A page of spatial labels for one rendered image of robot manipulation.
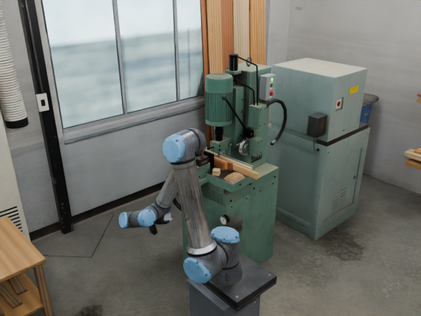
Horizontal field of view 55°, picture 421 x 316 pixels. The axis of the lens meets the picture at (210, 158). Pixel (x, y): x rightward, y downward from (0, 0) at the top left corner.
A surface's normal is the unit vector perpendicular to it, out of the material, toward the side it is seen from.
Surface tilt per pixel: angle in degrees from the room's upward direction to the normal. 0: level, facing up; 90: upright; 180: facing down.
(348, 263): 0
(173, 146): 82
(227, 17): 87
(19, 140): 90
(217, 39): 87
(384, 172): 90
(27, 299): 0
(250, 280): 2
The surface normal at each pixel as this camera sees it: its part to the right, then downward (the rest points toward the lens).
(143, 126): 0.66, 0.31
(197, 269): -0.58, 0.40
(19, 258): 0.00, -0.91
